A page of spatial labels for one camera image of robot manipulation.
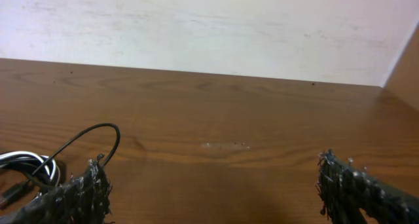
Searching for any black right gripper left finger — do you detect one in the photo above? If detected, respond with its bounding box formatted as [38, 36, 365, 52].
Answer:
[1, 154, 112, 224]

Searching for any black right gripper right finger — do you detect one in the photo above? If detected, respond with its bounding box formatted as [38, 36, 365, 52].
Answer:
[316, 150, 418, 224]

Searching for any white usb cable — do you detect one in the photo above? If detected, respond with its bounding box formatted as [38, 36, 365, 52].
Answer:
[0, 151, 62, 187]

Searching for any black usb cable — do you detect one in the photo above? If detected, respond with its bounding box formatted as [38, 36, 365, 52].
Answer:
[0, 122, 121, 209]

